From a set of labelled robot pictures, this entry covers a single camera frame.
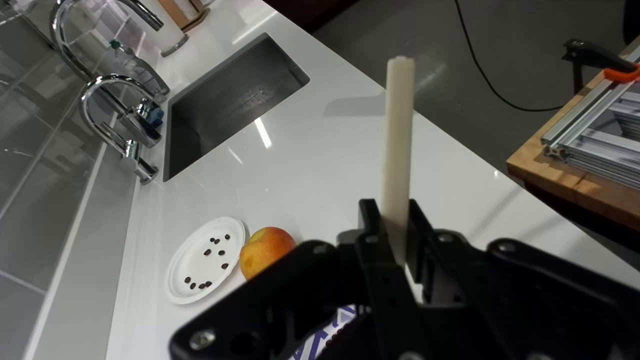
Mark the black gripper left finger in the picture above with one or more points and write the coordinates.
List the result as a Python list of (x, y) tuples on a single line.
[(386, 328)]

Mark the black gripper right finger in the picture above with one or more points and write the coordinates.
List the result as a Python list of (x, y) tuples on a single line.
[(476, 305)]

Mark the cream plastic spoon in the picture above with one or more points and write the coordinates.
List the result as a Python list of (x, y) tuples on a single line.
[(396, 154)]

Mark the blue patterned paper bowl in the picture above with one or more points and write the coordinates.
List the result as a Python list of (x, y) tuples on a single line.
[(335, 339)]

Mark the red yellow apple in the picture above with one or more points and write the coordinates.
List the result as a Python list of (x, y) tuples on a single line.
[(265, 247)]

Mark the small white plate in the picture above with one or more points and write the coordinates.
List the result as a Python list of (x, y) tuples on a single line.
[(205, 260)]

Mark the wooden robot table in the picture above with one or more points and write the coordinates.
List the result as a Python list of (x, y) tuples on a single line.
[(588, 152)]

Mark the kitchen sink basin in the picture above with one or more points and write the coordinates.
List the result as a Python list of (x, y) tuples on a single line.
[(226, 99)]

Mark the chrome sink faucet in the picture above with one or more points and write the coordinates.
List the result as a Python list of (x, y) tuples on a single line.
[(139, 120)]

